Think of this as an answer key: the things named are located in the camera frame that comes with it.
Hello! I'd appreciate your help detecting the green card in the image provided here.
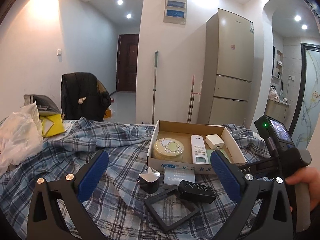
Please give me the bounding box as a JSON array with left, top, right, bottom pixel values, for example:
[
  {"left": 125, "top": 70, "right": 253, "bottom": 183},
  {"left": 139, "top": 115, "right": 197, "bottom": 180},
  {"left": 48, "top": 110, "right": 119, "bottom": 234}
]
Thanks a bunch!
[{"left": 206, "top": 149, "right": 233, "bottom": 164}]

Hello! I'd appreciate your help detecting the white remote control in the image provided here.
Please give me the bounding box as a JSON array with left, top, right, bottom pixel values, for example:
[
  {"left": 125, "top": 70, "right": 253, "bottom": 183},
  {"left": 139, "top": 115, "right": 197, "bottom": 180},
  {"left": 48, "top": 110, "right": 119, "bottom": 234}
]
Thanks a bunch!
[{"left": 191, "top": 135, "right": 209, "bottom": 164}]

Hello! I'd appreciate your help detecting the black rectangular cosmetics box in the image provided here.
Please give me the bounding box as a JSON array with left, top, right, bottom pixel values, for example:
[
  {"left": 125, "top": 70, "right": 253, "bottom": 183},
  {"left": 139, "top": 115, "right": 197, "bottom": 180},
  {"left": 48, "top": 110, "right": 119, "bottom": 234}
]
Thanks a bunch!
[{"left": 178, "top": 180, "right": 216, "bottom": 204}]

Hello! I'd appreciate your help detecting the grey lighter case box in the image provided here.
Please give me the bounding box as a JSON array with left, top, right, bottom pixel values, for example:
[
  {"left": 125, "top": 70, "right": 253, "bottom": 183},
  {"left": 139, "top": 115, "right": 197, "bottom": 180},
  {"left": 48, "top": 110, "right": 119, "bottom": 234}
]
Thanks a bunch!
[{"left": 162, "top": 167, "right": 195, "bottom": 189}]

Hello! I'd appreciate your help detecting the black square display frame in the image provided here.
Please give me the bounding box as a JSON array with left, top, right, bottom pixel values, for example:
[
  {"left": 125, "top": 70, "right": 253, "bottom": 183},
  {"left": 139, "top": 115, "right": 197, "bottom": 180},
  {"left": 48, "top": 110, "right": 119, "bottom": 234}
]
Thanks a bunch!
[{"left": 144, "top": 187, "right": 200, "bottom": 233}]

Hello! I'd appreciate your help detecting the person's right hand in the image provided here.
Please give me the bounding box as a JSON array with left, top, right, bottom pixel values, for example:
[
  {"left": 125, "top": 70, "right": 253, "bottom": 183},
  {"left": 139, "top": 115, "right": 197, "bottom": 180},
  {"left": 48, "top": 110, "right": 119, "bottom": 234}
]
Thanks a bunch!
[{"left": 285, "top": 167, "right": 320, "bottom": 211}]

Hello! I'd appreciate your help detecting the white square charger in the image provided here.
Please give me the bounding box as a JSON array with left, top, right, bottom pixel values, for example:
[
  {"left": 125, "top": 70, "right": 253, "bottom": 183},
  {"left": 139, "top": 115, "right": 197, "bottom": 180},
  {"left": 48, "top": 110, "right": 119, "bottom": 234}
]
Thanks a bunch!
[{"left": 205, "top": 134, "right": 225, "bottom": 150}]

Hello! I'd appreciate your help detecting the blue plaid cloth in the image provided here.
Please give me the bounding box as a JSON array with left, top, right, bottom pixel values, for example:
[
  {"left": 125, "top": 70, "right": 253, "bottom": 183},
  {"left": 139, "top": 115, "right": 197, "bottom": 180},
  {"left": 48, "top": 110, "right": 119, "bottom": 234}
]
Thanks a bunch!
[{"left": 0, "top": 115, "right": 273, "bottom": 240}]

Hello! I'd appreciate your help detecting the beige sink cabinet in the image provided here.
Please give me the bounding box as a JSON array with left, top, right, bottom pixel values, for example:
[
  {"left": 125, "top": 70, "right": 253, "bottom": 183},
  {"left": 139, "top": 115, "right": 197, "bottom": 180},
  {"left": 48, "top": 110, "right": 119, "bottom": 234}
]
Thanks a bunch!
[{"left": 265, "top": 99, "right": 290, "bottom": 123}]

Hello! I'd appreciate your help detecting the glass patterned door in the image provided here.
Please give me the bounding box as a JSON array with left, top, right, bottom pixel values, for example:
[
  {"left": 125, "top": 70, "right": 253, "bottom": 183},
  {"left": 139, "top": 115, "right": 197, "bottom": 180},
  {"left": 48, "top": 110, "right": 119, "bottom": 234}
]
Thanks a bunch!
[{"left": 289, "top": 43, "right": 319, "bottom": 149}]

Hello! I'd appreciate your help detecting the small black silver box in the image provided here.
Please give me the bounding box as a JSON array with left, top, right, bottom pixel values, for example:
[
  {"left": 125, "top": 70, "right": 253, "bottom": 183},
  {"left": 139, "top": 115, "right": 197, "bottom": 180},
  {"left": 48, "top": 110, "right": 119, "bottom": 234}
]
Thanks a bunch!
[{"left": 137, "top": 167, "right": 161, "bottom": 194}]

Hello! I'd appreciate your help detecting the shallow cardboard box tray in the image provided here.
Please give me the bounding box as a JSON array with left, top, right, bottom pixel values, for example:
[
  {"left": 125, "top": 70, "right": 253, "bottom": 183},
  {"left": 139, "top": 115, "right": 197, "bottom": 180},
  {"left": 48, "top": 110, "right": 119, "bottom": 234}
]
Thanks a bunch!
[{"left": 147, "top": 120, "right": 246, "bottom": 174}]

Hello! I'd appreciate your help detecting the orange box on floor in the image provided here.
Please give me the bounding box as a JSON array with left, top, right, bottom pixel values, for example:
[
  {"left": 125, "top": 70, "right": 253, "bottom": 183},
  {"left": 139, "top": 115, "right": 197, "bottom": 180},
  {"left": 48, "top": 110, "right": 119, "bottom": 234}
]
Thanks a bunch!
[{"left": 104, "top": 108, "right": 112, "bottom": 119}]

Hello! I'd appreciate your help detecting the yellow package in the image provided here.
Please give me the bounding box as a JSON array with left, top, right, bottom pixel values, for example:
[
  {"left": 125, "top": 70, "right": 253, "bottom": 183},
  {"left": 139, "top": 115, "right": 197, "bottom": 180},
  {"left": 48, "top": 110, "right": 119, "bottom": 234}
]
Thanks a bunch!
[{"left": 40, "top": 114, "right": 65, "bottom": 138}]

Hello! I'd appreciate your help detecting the round cream cartoon tin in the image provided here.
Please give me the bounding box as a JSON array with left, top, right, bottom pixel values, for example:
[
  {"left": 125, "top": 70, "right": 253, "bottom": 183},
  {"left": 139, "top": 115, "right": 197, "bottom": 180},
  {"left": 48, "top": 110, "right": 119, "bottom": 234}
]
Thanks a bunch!
[{"left": 152, "top": 138, "right": 184, "bottom": 161}]

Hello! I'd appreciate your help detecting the chair with black jacket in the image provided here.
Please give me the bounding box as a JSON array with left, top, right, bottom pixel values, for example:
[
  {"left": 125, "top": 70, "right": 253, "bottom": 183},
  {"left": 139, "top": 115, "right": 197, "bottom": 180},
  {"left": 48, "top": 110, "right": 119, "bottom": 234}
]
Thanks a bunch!
[{"left": 61, "top": 72, "right": 111, "bottom": 121}]

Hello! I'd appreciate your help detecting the grey bag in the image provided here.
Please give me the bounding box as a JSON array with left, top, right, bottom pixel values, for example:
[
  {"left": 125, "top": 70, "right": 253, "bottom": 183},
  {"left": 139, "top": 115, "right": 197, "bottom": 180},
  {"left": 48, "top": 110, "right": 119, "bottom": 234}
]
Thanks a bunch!
[{"left": 23, "top": 94, "right": 61, "bottom": 116}]

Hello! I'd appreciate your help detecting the white plastic bag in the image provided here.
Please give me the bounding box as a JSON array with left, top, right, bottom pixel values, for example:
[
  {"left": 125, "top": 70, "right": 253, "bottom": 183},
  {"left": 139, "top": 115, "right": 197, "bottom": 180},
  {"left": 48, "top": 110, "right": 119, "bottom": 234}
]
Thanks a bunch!
[{"left": 1, "top": 103, "right": 43, "bottom": 174}]

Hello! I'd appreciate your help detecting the beige refrigerator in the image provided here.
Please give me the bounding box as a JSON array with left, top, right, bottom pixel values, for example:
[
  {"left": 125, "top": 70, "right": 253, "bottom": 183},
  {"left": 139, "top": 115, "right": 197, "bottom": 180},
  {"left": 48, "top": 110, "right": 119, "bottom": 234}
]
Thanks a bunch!
[{"left": 197, "top": 9, "right": 254, "bottom": 125}]

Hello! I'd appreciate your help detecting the dark red door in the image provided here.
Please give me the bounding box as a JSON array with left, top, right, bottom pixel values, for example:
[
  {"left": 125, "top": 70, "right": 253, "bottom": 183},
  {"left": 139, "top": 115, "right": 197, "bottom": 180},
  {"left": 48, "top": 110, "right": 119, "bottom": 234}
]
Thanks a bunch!
[{"left": 116, "top": 34, "right": 139, "bottom": 92}]

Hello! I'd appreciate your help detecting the silver mop handle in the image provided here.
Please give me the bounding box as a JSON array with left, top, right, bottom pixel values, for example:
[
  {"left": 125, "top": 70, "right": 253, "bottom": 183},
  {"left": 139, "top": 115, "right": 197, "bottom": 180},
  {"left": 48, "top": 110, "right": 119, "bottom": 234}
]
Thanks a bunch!
[{"left": 152, "top": 50, "right": 159, "bottom": 124}]

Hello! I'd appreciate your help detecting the wall electrical panel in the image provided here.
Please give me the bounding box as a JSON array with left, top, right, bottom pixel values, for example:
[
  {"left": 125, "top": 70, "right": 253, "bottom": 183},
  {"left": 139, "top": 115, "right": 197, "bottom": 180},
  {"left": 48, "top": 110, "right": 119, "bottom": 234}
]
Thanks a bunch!
[{"left": 163, "top": 0, "right": 187, "bottom": 25}]

